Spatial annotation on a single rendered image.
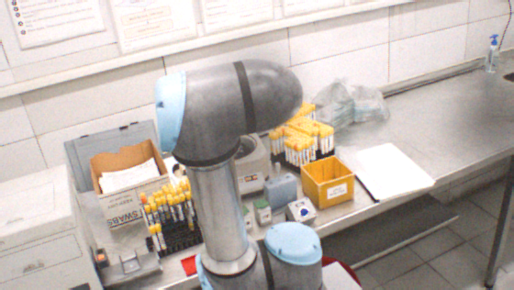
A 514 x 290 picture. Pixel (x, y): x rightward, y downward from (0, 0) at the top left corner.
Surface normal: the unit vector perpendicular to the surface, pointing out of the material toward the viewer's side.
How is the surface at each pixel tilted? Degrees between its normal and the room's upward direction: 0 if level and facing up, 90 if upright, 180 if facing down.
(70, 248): 90
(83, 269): 90
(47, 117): 90
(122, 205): 86
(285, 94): 80
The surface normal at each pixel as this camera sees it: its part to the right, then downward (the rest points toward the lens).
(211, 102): 0.12, 0.01
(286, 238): 0.00, -0.88
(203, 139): 0.13, 0.60
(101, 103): 0.40, 0.40
